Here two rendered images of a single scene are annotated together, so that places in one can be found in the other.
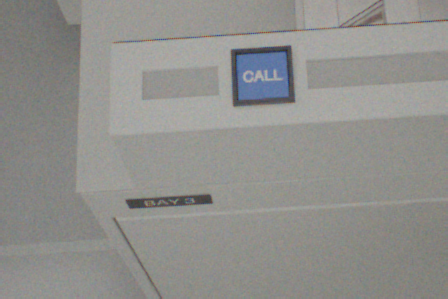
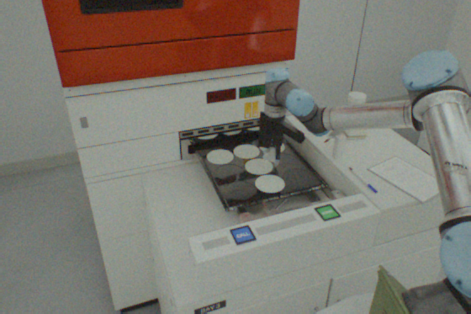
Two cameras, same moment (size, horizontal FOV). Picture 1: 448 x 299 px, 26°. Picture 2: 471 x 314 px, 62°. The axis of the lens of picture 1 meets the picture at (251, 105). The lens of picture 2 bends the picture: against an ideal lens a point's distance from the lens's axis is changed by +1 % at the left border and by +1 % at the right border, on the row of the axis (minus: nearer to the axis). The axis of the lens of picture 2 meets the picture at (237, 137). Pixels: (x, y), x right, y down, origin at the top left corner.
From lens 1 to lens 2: 0.44 m
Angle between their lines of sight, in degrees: 38
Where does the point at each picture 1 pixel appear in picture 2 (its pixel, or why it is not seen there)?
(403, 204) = (291, 294)
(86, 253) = not seen: outside the picture
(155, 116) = (211, 253)
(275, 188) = (249, 290)
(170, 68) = (211, 239)
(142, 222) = not seen: outside the picture
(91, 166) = (180, 297)
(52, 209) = not seen: outside the picture
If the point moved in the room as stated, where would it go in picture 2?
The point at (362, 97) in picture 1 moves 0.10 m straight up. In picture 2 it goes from (277, 234) to (278, 205)
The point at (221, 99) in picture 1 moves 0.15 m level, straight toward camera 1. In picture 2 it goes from (231, 244) to (262, 287)
